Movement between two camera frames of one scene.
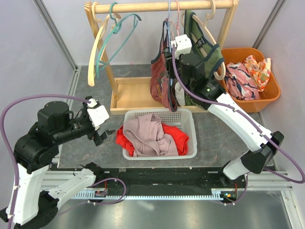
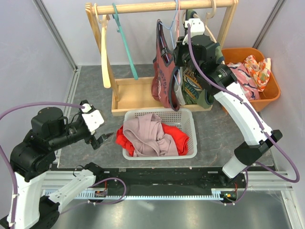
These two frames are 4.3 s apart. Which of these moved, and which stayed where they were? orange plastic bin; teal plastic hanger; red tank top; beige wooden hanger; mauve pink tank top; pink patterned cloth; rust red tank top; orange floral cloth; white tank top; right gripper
Moved: right gripper; beige wooden hanger; rust red tank top; teal plastic hanger
Stayed: red tank top; orange plastic bin; pink patterned cloth; orange floral cloth; white tank top; mauve pink tank top
